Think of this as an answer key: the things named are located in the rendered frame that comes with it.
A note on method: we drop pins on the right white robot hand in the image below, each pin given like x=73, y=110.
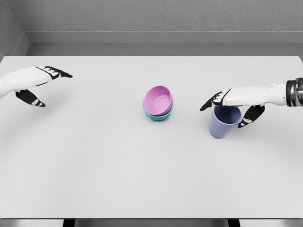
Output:
x=243, y=95

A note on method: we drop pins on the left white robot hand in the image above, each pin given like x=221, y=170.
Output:
x=30, y=76

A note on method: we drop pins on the lavender blue cup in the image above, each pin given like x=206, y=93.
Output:
x=223, y=123

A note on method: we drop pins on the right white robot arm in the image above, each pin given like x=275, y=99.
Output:
x=286, y=93

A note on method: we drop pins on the pink bowl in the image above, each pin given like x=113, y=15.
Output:
x=158, y=100

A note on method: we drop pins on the teal bowl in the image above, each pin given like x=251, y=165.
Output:
x=155, y=116

